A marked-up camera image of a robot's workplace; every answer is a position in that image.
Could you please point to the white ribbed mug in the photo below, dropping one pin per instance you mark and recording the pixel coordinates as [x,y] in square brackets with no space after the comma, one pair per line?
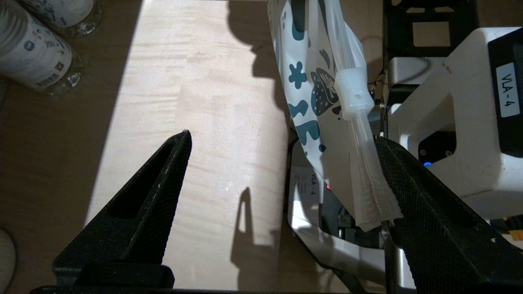
[6,257]

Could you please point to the silver metal box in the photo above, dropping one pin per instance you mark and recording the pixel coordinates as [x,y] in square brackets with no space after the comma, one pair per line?
[412,71]

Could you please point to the beige wooden shelf cabinet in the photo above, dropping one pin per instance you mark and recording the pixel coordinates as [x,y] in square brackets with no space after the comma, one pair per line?
[204,122]

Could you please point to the clear plastic water bottle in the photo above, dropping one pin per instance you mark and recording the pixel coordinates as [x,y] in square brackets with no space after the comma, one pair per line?
[32,53]
[65,12]

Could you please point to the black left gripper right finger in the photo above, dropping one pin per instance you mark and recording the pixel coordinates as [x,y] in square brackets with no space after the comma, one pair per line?
[441,237]

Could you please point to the white robot panel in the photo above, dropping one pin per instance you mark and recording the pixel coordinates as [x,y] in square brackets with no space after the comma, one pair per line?
[461,102]

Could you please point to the black metal rack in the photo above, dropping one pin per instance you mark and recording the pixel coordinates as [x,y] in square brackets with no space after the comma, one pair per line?
[441,10]

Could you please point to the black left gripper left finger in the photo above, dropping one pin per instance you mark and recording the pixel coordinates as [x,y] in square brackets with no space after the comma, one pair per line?
[135,220]

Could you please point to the white floral plastic bag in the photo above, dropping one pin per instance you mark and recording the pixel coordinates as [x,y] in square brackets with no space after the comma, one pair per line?
[339,155]

